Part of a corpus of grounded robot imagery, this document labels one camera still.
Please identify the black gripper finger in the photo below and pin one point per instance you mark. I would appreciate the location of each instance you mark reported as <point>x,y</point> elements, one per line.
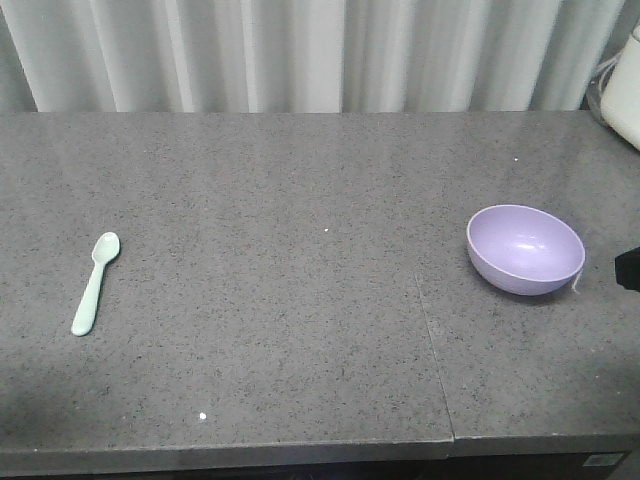
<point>627,269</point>

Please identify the purple plastic bowl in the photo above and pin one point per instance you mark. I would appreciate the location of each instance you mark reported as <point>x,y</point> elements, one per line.
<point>523,250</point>

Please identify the mint green plastic spoon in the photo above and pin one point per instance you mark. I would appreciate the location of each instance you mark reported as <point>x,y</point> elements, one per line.
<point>105,250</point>

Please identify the white pleated curtain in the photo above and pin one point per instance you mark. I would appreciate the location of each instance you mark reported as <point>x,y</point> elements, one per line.
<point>304,56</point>

